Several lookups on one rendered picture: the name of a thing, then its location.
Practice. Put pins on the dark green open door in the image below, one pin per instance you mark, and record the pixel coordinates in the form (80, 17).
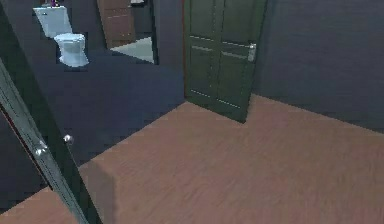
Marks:
(40, 133)

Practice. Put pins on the white toilet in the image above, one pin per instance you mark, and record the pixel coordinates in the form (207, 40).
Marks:
(72, 50)

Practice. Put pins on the silver round door knob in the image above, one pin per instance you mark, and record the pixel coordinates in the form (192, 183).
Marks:
(40, 150)
(68, 138)

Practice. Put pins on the dark green room door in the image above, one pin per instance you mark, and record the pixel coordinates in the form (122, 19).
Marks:
(216, 66)

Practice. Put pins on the brown wooden cupboard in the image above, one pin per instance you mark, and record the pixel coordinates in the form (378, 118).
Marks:
(117, 23)

